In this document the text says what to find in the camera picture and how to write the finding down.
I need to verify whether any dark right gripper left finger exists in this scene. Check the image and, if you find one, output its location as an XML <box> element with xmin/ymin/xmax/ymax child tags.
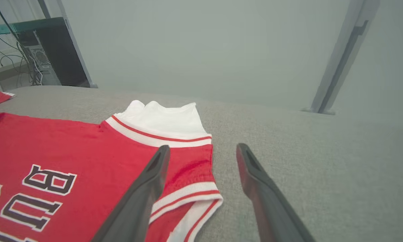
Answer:
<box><xmin>92</xmin><ymin>145</ymin><xmax>171</xmax><ymax>242</ymax></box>

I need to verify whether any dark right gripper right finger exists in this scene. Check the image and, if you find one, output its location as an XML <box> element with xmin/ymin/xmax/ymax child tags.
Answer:
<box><xmin>236</xmin><ymin>143</ymin><xmax>316</xmax><ymax>242</ymax></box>

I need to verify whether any red Bulls 23 jersey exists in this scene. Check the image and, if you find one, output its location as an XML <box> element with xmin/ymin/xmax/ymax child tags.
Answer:
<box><xmin>0</xmin><ymin>100</ymin><xmax>224</xmax><ymax>242</ymax></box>

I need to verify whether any black computer tower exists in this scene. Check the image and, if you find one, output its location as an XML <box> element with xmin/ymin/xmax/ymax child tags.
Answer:
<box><xmin>18</xmin><ymin>25</ymin><xmax>91</xmax><ymax>88</ymax></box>

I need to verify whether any wide white partition panel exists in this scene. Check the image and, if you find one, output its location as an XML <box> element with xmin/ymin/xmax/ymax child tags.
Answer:
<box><xmin>37</xmin><ymin>0</ymin><xmax>380</xmax><ymax>115</ymax></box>

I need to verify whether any green desk top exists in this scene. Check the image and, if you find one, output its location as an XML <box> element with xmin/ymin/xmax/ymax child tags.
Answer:
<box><xmin>0</xmin><ymin>16</ymin><xmax>66</xmax><ymax>36</ymax></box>

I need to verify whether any white partition panel grey frame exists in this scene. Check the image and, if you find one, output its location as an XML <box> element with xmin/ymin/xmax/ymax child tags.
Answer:
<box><xmin>318</xmin><ymin>0</ymin><xmax>403</xmax><ymax>130</ymax></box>

